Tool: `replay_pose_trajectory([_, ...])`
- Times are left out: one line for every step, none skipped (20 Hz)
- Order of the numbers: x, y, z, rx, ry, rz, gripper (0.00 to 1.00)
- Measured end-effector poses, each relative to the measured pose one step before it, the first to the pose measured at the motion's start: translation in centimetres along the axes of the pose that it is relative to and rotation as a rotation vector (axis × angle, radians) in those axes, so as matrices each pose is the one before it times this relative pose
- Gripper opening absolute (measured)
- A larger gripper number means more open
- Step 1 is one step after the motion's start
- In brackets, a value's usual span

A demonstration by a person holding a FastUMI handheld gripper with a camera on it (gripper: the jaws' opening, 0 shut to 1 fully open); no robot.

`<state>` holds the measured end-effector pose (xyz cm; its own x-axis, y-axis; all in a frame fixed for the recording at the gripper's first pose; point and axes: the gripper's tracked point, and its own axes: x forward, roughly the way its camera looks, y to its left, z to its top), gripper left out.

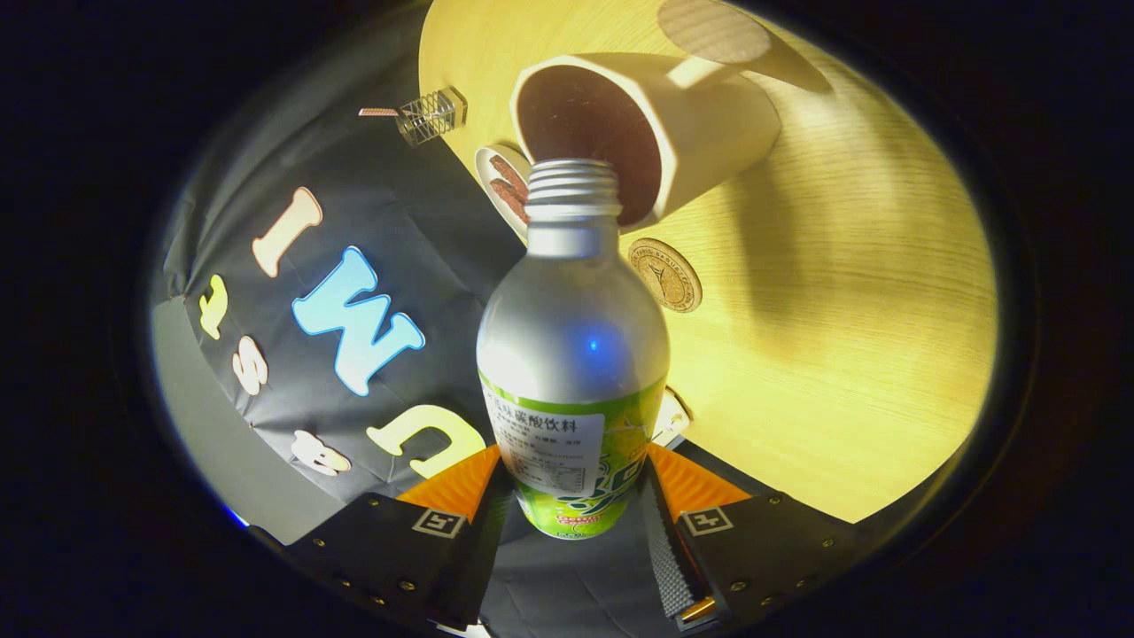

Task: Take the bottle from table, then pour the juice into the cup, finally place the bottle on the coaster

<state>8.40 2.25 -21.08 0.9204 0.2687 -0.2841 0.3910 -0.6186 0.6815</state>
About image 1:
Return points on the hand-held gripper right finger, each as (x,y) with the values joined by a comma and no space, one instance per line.
(664,554)

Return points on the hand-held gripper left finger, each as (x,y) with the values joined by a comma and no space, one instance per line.
(474,558)

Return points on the silver green-label juice bottle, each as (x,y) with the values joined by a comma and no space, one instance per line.
(571,337)

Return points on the round cork coaster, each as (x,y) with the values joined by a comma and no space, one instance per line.
(666,276)

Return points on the white toaster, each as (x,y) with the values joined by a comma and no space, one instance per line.
(671,422)

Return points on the round wooden table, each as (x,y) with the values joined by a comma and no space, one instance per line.
(842,354)

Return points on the brown meat slice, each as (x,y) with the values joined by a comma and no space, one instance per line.
(512,204)
(509,173)

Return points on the white round plate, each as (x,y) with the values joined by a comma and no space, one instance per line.
(484,173)

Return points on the striped paper straw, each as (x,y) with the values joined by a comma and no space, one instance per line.
(379,112)

